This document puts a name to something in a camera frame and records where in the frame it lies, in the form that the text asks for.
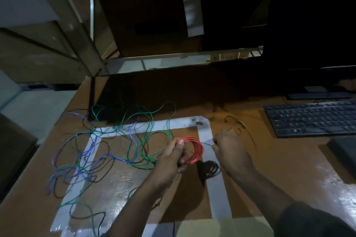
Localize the person's left hand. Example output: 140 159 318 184
150 138 190 191

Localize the person's right hand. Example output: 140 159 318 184
211 130 257 177

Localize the red wire coil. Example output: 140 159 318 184
175 136 215 165

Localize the person's right forearm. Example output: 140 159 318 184
227 166 299 229

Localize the person's left forearm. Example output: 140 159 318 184
107 174 174 237

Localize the grey tape square outline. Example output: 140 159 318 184
50 116 233 237

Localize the black computer keyboard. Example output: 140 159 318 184
264 101 356 138

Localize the black monitor stand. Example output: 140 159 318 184
283 78 356 100

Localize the dark sleeve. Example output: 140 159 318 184
274 201 356 237

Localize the dark flat pad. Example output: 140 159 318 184
327 136 356 180

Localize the dark wooden cabinet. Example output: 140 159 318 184
98 0 206 58

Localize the black computer monitor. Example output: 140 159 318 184
262 0 356 79

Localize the dark brown box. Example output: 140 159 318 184
0 114 39 202

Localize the green loose wire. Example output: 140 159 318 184
57 101 176 235

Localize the olive thin wire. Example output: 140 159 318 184
224 115 257 147

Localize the blue loose wire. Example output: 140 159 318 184
47 110 139 195

